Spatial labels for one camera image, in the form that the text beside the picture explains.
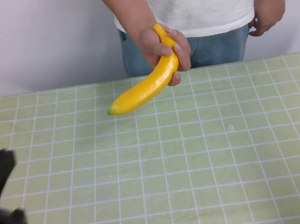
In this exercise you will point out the yellow plastic banana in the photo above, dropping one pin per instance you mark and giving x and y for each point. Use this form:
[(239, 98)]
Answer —
[(142, 93)]

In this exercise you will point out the person's right forearm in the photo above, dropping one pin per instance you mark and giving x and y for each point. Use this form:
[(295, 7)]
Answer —
[(122, 8)]

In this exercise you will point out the person's right hand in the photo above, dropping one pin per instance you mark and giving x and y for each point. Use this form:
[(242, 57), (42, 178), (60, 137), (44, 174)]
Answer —
[(151, 48)]

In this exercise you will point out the person's left hand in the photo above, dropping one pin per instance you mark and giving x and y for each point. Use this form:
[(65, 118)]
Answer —
[(269, 10)]

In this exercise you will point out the green checkered tablecloth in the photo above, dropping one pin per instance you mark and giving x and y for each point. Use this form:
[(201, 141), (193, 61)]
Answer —
[(228, 162)]

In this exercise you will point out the blue jeans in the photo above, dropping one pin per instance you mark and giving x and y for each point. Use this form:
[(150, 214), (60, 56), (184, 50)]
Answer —
[(213, 49)]

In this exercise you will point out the white t-shirt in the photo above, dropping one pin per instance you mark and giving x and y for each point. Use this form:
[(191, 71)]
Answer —
[(202, 3)]

